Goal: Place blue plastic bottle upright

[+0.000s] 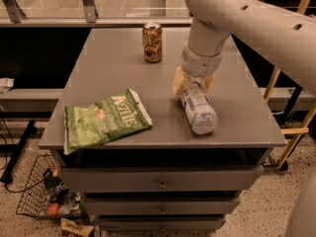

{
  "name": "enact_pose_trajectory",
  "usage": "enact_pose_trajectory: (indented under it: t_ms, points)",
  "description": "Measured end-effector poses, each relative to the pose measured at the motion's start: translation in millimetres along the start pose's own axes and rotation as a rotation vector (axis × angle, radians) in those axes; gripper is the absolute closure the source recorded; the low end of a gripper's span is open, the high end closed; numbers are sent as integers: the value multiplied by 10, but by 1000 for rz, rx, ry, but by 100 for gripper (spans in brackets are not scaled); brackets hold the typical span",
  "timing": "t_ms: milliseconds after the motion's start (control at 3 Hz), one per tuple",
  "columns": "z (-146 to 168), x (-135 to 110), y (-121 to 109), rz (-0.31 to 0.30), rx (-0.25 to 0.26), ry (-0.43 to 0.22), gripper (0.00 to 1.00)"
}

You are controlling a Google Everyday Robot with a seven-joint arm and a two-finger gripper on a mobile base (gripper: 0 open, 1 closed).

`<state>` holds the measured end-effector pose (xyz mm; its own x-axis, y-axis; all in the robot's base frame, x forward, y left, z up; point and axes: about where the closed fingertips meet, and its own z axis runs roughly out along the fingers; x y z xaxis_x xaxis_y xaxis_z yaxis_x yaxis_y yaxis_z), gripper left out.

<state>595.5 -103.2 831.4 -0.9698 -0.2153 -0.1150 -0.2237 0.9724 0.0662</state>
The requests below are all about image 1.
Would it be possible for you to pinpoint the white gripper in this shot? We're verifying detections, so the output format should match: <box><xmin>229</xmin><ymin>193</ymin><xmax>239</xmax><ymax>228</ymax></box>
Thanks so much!
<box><xmin>172</xmin><ymin>42</ymin><xmax>222</xmax><ymax>100</ymax></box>

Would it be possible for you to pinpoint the blue-labelled clear plastic bottle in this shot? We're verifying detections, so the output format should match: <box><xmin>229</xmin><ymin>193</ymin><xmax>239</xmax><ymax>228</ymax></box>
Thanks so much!
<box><xmin>180</xmin><ymin>83</ymin><xmax>218</xmax><ymax>135</ymax></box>

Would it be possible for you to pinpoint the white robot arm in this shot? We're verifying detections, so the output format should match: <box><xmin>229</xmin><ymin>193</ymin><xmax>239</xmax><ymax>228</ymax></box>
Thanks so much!
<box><xmin>173</xmin><ymin>0</ymin><xmax>316</xmax><ymax>97</ymax></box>

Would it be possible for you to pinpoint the brown soda can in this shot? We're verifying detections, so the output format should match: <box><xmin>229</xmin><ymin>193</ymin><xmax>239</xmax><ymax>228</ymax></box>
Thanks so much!
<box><xmin>142</xmin><ymin>22</ymin><xmax>162</xmax><ymax>62</ymax></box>

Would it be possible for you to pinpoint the green kettle chips bag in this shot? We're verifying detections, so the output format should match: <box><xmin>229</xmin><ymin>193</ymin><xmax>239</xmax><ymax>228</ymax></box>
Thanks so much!
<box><xmin>64</xmin><ymin>89</ymin><xmax>152</xmax><ymax>155</ymax></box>

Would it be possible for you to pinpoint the grey drawer cabinet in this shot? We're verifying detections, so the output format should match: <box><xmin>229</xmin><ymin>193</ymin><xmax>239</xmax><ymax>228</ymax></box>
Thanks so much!
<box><xmin>39</xmin><ymin>28</ymin><xmax>285</xmax><ymax>221</ymax></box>

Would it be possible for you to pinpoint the top grey drawer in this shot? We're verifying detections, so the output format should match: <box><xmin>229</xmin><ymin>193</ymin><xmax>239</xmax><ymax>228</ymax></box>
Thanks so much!
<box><xmin>59</xmin><ymin>165</ymin><xmax>263</xmax><ymax>193</ymax></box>

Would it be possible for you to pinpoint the grey drawer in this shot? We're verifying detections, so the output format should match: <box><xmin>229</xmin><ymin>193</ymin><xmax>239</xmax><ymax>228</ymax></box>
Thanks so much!
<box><xmin>83</xmin><ymin>197</ymin><xmax>240</xmax><ymax>215</ymax></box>
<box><xmin>98</xmin><ymin>216</ymin><xmax>225</xmax><ymax>231</ymax></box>
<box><xmin>59</xmin><ymin>165</ymin><xmax>263</xmax><ymax>193</ymax></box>

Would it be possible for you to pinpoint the bottom grey drawer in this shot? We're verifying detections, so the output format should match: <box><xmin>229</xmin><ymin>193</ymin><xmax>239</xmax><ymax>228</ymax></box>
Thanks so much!
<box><xmin>98</xmin><ymin>216</ymin><xmax>225</xmax><ymax>231</ymax></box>

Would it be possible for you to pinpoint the middle grey drawer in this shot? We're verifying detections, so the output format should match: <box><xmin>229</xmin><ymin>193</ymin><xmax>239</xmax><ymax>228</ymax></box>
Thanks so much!
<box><xmin>83</xmin><ymin>197</ymin><xmax>240</xmax><ymax>215</ymax></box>

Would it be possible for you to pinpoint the metal window railing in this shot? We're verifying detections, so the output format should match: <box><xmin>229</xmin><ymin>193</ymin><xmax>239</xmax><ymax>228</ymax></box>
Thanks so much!
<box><xmin>0</xmin><ymin>0</ymin><xmax>192</xmax><ymax>28</ymax></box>

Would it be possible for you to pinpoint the orange fruit in basket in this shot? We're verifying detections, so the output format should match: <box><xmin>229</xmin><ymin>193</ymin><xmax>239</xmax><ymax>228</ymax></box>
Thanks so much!
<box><xmin>46</xmin><ymin>202</ymin><xmax>59</xmax><ymax>217</ymax></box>

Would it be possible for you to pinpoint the yellow chips bag on floor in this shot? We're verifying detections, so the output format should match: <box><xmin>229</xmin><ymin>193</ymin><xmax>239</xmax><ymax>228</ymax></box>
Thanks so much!
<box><xmin>60</xmin><ymin>218</ymin><xmax>94</xmax><ymax>237</ymax></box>

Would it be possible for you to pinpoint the black metal stand leg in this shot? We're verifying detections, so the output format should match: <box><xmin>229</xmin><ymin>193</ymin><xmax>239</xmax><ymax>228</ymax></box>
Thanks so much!
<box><xmin>0</xmin><ymin>120</ymin><xmax>35</xmax><ymax>184</ymax></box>

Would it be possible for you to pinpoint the yellow wooden frame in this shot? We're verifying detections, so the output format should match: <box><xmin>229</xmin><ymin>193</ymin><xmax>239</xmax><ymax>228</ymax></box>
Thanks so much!
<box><xmin>264</xmin><ymin>0</ymin><xmax>316</xmax><ymax>171</ymax></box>

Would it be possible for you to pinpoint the black wire basket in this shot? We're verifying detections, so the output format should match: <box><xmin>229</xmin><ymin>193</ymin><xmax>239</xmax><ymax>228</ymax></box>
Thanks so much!
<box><xmin>16</xmin><ymin>155</ymin><xmax>85</xmax><ymax>219</ymax></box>

